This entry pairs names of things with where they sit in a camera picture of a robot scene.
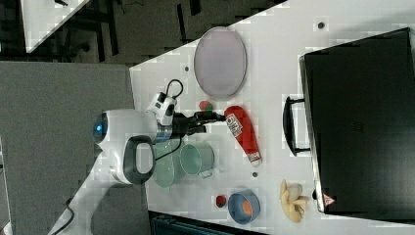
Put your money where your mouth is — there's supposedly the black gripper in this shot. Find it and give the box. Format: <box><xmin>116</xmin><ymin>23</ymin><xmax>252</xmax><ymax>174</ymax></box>
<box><xmin>171</xmin><ymin>111</ymin><xmax>226</xmax><ymax>137</ymax></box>

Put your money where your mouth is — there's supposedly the red plush ketchup bottle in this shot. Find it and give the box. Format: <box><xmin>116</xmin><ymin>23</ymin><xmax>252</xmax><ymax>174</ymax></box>
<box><xmin>225</xmin><ymin>106</ymin><xmax>262</xmax><ymax>167</ymax></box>

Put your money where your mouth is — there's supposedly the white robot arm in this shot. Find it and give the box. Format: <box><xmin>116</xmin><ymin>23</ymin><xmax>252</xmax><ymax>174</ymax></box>
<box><xmin>48</xmin><ymin>109</ymin><xmax>225</xmax><ymax>235</ymax></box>

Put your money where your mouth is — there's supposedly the green plastic strainer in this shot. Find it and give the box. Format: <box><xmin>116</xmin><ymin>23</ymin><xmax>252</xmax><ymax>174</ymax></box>
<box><xmin>153</xmin><ymin>140</ymin><xmax>184</xmax><ymax>188</ymax></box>

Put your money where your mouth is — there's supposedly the pink toy strawberry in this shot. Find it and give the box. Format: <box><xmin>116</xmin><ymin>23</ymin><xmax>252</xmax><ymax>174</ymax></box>
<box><xmin>199</xmin><ymin>101</ymin><xmax>213</xmax><ymax>111</ymax></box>

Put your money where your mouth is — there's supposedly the green plastic mug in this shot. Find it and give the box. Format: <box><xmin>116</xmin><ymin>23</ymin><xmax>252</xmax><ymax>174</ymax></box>
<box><xmin>179</xmin><ymin>142</ymin><xmax>214</xmax><ymax>178</ymax></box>

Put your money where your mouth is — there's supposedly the grey round plate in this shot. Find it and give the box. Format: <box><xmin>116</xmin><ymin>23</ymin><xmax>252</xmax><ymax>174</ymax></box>
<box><xmin>194</xmin><ymin>26</ymin><xmax>247</xmax><ymax>100</ymax></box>

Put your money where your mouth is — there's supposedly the small dark red berry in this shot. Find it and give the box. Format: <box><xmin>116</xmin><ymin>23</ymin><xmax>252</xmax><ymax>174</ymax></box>
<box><xmin>215</xmin><ymin>195</ymin><xmax>227</xmax><ymax>208</ymax></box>

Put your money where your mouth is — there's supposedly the blue bowl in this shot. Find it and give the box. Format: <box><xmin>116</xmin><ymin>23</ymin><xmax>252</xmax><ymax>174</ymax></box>
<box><xmin>228</xmin><ymin>189</ymin><xmax>261</xmax><ymax>224</ymax></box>

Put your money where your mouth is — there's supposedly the orange ball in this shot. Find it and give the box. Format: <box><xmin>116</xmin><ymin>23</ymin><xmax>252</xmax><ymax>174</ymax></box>
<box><xmin>243</xmin><ymin>200</ymin><xmax>253</xmax><ymax>215</ymax></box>

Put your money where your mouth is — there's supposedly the peeled toy banana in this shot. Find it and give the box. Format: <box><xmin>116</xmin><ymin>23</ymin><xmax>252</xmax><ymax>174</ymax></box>
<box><xmin>280</xmin><ymin>179</ymin><xmax>307</xmax><ymax>223</ymax></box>

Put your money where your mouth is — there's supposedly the black camera cable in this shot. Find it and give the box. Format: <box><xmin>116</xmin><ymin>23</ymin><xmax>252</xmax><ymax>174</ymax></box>
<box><xmin>154</xmin><ymin>78</ymin><xmax>185</xmax><ymax>162</ymax></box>

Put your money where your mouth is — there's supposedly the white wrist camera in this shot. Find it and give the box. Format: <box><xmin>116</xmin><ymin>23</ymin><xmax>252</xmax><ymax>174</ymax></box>
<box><xmin>147</xmin><ymin>92</ymin><xmax>177</xmax><ymax>125</ymax></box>

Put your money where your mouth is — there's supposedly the blue metal frame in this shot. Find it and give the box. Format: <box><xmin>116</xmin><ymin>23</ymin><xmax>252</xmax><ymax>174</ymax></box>
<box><xmin>149</xmin><ymin>211</ymin><xmax>265</xmax><ymax>235</ymax></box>

